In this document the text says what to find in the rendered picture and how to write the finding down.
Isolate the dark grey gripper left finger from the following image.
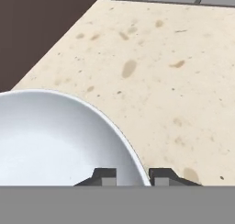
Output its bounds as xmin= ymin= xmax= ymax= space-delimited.
xmin=73 ymin=167 xmax=118 ymax=187

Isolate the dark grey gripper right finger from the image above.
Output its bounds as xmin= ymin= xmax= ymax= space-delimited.
xmin=148 ymin=167 xmax=203 ymax=187

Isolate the white bowl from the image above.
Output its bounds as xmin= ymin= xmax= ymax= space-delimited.
xmin=0 ymin=88 xmax=151 ymax=187

